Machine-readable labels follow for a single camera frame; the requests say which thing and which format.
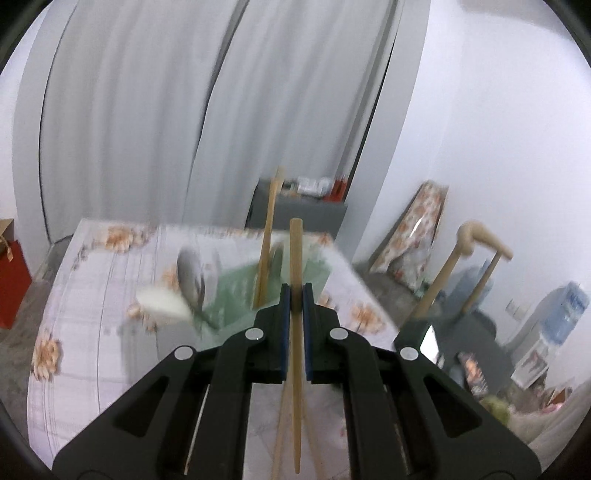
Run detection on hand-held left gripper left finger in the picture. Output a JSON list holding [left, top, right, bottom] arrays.
[[52, 284, 291, 480]]

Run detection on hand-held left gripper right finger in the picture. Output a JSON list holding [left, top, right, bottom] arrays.
[[301, 283, 542, 480]]

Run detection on green perforated utensil holder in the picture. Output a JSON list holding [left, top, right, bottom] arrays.
[[194, 233, 334, 334]]

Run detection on pale wooden chopstick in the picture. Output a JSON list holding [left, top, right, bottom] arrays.
[[253, 167, 286, 309], [271, 381, 293, 480], [289, 218, 304, 474]]

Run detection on grey side cabinet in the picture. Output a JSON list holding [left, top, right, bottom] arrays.
[[245, 180, 350, 259]]

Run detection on floral patterned bag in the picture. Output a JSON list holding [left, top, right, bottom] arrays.
[[369, 181, 450, 288]]

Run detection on small white boxes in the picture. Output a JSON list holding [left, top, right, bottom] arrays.
[[297, 175, 332, 195]]

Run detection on wooden chair with dark seat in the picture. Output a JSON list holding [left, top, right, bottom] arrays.
[[394, 220, 514, 398]]

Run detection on white curtain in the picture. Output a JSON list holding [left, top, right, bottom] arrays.
[[185, 0, 416, 232], [41, 0, 245, 245]]

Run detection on blue water bottle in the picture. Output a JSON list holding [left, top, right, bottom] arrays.
[[542, 281, 590, 347]]

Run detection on red gift bag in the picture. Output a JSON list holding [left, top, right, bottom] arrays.
[[0, 239, 34, 329]]

